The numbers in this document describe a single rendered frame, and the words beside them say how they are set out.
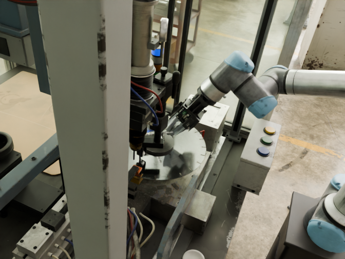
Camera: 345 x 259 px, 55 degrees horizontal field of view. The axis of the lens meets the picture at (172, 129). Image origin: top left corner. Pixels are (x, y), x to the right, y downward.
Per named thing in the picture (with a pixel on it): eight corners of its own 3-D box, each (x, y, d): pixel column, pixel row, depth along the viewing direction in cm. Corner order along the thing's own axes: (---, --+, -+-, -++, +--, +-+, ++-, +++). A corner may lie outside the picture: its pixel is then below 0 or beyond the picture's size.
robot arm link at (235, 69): (254, 71, 89) (232, 48, 89) (225, 98, 94) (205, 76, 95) (260, 68, 96) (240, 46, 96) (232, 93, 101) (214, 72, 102)
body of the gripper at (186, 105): (169, 116, 102) (195, 90, 96) (177, 106, 109) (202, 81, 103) (188, 133, 102) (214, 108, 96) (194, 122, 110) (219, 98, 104)
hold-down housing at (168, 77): (156, 121, 102) (162, 61, 89) (169, 127, 100) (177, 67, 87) (146, 130, 98) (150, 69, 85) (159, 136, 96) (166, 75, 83)
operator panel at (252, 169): (247, 143, 149) (255, 116, 140) (271, 151, 147) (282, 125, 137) (231, 185, 128) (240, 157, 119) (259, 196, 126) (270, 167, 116)
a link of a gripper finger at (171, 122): (155, 133, 108) (173, 115, 103) (161, 126, 113) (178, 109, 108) (162, 140, 108) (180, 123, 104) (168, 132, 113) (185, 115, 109)
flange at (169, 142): (174, 155, 109) (174, 150, 107) (139, 153, 108) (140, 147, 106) (173, 133, 117) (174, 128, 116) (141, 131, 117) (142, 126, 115)
